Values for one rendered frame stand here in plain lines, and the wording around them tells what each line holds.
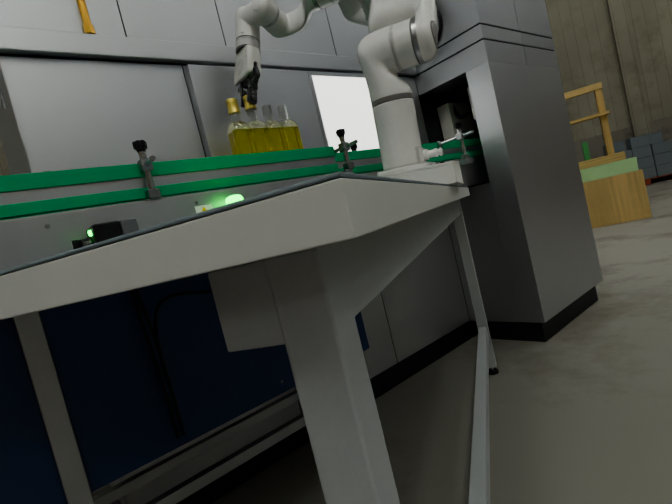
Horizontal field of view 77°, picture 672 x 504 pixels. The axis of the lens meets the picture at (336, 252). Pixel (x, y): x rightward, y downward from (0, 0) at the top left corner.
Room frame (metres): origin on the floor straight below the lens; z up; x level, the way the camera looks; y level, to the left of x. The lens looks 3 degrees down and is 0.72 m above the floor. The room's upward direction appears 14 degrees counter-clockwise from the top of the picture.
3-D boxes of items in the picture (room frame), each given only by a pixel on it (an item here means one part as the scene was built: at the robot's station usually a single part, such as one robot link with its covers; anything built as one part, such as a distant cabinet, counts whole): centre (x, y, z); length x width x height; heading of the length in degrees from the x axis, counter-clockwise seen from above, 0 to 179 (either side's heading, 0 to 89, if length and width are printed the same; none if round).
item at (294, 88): (1.64, -0.03, 1.15); 0.90 x 0.03 x 0.34; 129
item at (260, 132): (1.33, 0.15, 0.99); 0.06 x 0.06 x 0.21; 38
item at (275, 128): (1.36, 0.10, 0.99); 0.06 x 0.06 x 0.21; 40
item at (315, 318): (0.98, -0.21, 0.36); 1.51 x 0.09 x 0.71; 159
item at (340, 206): (1.22, 0.42, 0.73); 1.58 x 1.52 x 0.04; 159
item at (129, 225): (0.85, 0.43, 0.79); 0.08 x 0.08 x 0.08; 39
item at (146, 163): (0.94, 0.35, 0.94); 0.07 x 0.04 x 0.13; 39
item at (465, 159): (1.75, -0.59, 0.90); 0.17 x 0.05 x 0.23; 39
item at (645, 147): (9.08, -6.77, 0.52); 1.04 x 0.69 x 1.03; 69
